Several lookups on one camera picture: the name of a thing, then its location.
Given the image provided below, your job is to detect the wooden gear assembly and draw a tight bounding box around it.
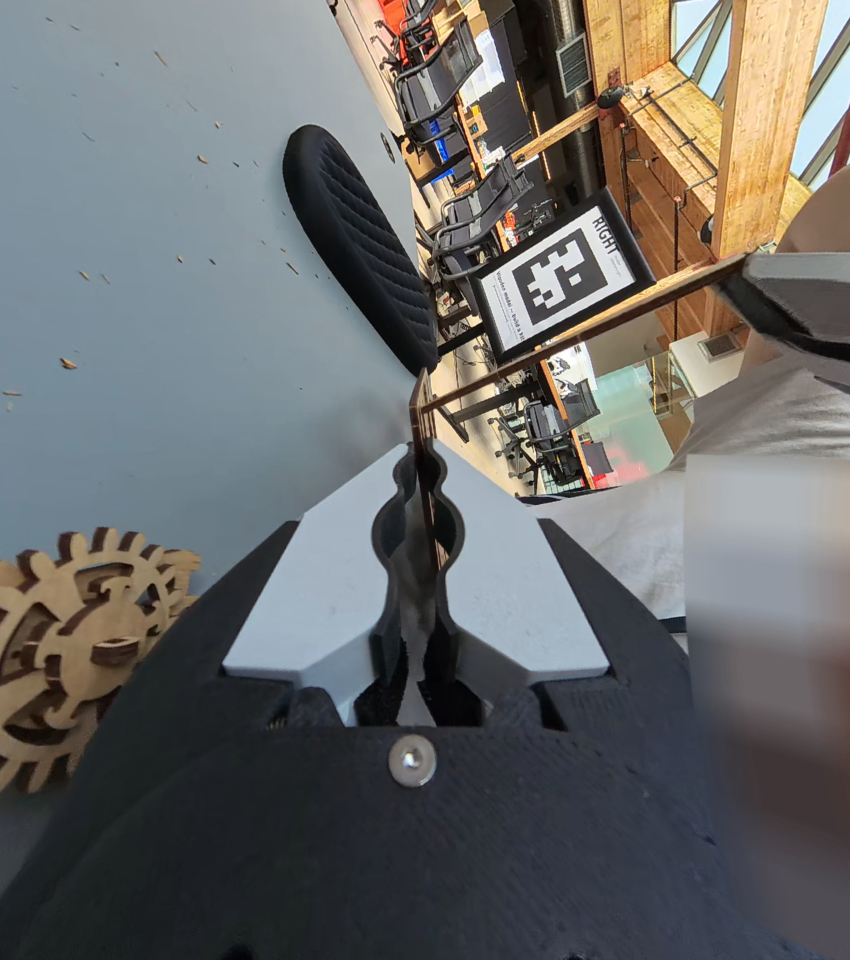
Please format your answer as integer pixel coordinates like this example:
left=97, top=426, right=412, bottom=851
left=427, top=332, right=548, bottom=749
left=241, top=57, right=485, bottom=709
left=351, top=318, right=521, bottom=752
left=0, top=527, right=202, bottom=798

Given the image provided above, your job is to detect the white t-shirt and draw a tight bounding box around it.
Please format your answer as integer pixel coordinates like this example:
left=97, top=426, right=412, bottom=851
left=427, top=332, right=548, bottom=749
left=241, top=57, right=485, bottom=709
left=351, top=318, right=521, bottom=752
left=530, top=352, right=850, bottom=654

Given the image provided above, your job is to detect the laser-cut wooden parts sheet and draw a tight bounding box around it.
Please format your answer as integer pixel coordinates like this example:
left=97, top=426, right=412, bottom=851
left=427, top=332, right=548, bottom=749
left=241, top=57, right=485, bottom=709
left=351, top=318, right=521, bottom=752
left=404, top=366, right=450, bottom=676

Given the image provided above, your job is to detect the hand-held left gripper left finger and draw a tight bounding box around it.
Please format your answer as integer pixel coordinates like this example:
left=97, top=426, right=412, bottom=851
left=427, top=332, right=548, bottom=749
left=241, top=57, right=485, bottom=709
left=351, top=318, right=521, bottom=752
left=221, top=442, right=414, bottom=727

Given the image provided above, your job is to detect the black office chair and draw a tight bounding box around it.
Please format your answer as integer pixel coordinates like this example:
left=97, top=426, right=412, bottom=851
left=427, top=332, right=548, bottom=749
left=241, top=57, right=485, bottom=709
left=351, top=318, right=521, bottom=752
left=395, top=16, right=483, bottom=144
left=432, top=157, right=536, bottom=282
left=524, top=378, right=606, bottom=492

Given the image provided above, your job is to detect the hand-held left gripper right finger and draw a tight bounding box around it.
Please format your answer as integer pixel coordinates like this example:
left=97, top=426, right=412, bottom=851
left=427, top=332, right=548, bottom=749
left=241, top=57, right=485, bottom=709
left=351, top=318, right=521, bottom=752
left=431, top=441, right=615, bottom=725

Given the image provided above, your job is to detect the framed marker sign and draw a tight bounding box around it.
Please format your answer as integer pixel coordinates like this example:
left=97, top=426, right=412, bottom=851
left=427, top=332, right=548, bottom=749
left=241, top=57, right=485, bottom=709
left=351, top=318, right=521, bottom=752
left=470, top=187, right=657, bottom=363

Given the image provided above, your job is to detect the tapered wooden stick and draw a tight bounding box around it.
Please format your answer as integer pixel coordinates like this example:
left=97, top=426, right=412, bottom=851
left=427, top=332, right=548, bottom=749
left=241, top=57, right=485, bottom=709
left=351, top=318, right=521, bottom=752
left=419, top=252, right=750, bottom=415

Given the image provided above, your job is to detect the black chair armrest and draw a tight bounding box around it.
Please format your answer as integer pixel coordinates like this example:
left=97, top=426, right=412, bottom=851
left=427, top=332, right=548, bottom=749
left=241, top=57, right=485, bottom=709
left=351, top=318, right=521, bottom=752
left=282, top=123, right=441, bottom=376

